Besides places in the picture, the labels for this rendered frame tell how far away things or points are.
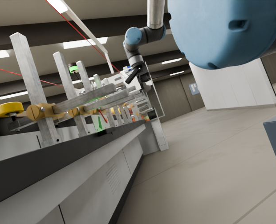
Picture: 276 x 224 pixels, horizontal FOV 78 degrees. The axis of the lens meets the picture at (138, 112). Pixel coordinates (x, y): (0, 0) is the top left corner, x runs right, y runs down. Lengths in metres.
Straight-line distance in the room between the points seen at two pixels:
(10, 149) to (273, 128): 0.82
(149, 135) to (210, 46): 3.29
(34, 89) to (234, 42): 0.61
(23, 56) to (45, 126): 0.26
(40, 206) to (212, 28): 0.56
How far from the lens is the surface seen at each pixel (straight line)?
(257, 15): 0.23
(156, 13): 0.99
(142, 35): 1.04
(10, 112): 0.81
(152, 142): 3.51
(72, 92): 0.89
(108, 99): 0.86
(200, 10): 0.26
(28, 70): 0.71
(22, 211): 0.54
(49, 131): 0.65
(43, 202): 0.60
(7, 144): 0.83
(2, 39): 4.45
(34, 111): 0.64
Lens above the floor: 0.68
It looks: 3 degrees up
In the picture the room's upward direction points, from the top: 20 degrees counter-clockwise
